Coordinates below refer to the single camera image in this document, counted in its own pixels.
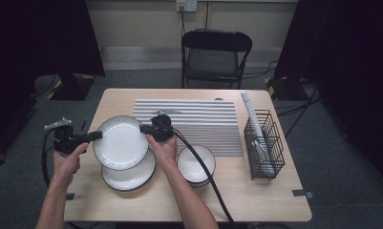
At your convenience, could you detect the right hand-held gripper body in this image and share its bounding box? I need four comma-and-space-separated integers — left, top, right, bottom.
151, 109, 182, 142

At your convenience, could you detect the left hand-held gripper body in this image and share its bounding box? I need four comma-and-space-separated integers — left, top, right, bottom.
44, 117, 92, 156

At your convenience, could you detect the white plate black rim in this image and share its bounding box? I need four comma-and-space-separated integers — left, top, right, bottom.
101, 149, 157, 192
93, 114, 150, 171

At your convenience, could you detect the white chopstick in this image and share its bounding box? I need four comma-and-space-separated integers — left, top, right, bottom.
241, 92, 259, 141
243, 91, 261, 142
246, 90, 265, 144
245, 91, 263, 143

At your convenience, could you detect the black wire cutlery basket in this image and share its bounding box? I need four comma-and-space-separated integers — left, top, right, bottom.
244, 109, 286, 181

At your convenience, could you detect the person's left hand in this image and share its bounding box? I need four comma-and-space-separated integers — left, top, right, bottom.
53, 142, 90, 185

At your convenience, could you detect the person's right hand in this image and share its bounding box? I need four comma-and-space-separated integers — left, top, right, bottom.
144, 134, 180, 173

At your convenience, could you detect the grey striped woven placemat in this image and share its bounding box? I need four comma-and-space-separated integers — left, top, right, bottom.
132, 98, 245, 157

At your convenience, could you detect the grey round stand base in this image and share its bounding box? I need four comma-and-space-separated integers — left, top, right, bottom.
33, 74, 58, 98

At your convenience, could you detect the black folding chair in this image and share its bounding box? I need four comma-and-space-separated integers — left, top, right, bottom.
181, 28, 254, 90

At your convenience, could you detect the black curtain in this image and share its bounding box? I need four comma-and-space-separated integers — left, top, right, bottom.
273, 0, 383, 192
0, 0, 106, 166

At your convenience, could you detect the left hand-held gripper black cable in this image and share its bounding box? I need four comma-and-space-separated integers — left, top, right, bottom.
40, 130, 58, 189

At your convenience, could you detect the hand-held gripper black cable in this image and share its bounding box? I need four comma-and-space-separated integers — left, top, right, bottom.
40, 130, 58, 189
171, 128, 236, 223

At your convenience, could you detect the right hand-held gripper black cable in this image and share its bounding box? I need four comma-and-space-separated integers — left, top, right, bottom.
171, 128, 236, 223

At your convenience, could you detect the black plugged power cable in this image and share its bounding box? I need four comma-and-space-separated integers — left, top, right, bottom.
179, 6, 187, 36

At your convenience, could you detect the white wall outlet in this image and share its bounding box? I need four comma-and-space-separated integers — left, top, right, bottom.
175, 0, 198, 13

